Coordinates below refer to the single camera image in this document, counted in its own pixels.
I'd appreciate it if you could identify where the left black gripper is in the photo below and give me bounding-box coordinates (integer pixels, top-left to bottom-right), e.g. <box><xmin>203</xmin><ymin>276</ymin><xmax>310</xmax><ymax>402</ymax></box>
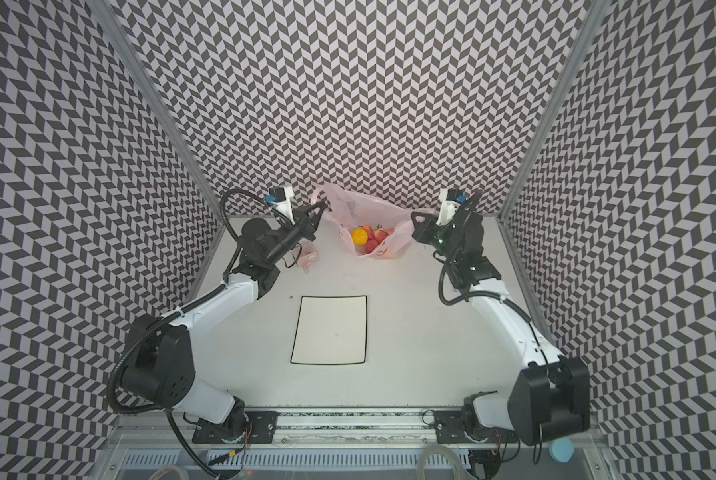
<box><xmin>266</xmin><ymin>200</ymin><xmax>328</xmax><ymax>265</ymax></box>

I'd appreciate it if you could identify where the pink plastic bag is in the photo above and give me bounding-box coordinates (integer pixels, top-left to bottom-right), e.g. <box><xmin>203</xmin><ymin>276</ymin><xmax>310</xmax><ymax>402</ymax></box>
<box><xmin>310</xmin><ymin>183</ymin><xmax>415</xmax><ymax>260</ymax></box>

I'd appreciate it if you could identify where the yellow fake pear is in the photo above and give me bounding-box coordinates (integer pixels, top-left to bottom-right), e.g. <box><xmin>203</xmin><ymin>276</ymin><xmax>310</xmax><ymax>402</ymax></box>
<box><xmin>351</xmin><ymin>227</ymin><xmax>370</xmax><ymax>246</ymax></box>

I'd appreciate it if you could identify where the fake strawberry with leaves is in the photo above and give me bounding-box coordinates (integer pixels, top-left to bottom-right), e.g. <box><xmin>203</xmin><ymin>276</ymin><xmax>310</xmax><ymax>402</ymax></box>
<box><xmin>365</xmin><ymin>239</ymin><xmax>379</xmax><ymax>254</ymax></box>

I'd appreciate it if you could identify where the red fake wax apple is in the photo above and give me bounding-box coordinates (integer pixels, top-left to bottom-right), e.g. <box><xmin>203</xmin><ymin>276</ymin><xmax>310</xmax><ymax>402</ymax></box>
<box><xmin>374</xmin><ymin>228</ymin><xmax>394</xmax><ymax>244</ymax></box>

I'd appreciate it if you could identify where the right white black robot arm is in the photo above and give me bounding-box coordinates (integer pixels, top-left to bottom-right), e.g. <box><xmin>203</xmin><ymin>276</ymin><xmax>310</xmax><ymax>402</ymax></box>
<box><xmin>412</xmin><ymin>211</ymin><xmax>591</xmax><ymax>446</ymax></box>

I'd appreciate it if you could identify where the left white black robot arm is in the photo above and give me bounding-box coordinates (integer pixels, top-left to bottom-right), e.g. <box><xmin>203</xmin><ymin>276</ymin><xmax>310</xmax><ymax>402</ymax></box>
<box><xmin>106</xmin><ymin>199</ymin><xmax>329</xmax><ymax>425</ymax></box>

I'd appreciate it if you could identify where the white square plate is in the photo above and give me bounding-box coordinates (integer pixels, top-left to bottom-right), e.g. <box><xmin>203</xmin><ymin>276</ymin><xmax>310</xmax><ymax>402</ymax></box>
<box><xmin>290</xmin><ymin>295</ymin><xmax>368</xmax><ymax>366</ymax></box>

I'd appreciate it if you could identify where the clear tube loop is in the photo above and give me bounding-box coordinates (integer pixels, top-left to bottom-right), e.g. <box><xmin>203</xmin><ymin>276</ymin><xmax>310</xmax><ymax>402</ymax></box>
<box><xmin>416</xmin><ymin>445</ymin><xmax>476</xmax><ymax>480</ymax></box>

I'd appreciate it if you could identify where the teal round cap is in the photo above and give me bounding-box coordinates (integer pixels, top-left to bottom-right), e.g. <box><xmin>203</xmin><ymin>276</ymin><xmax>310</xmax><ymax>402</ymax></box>
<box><xmin>549</xmin><ymin>438</ymin><xmax>576</xmax><ymax>464</ymax></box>

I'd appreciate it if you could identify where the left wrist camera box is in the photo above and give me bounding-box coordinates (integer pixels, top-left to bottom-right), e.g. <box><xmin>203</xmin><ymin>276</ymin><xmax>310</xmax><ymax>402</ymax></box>
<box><xmin>265</xmin><ymin>185</ymin><xmax>294</xmax><ymax>225</ymax></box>

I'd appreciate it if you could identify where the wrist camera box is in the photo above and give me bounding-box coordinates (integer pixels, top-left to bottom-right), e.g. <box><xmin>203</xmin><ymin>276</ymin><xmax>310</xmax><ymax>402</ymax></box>
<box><xmin>436</xmin><ymin>188</ymin><xmax>467</xmax><ymax>226</ymax></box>
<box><xmin>265</xmin><ymin>185</ymin><xmax>294</xmax><ymax>225</ymax></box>

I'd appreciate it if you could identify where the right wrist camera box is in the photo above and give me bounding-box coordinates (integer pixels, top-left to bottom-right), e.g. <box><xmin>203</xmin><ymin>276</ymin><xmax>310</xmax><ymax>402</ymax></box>
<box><xmin>436</xmin><ymin>188</ymin><xmax>467</xmax><ymax>226</ymax></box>

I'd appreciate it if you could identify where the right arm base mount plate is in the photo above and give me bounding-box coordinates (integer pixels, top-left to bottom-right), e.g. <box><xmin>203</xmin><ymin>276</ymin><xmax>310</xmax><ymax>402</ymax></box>
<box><xmin>432</xmin><ymin>410</ymin><xmax>518</xmax><ymax>444</ymax></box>

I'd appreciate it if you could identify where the aluminium front rail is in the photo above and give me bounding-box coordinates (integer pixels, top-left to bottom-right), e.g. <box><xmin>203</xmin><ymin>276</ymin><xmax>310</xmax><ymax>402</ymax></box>
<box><xmin>102</xmin><ymin>407</ymin><xmax>611</xmax><ymax>451</ymax></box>

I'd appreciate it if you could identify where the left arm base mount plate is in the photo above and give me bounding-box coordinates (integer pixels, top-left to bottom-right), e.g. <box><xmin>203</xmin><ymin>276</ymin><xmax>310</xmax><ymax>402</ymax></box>
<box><xmin>192</xmin><ymin>410</ymin><xmax>279</xmax><ymax>445</ymax></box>

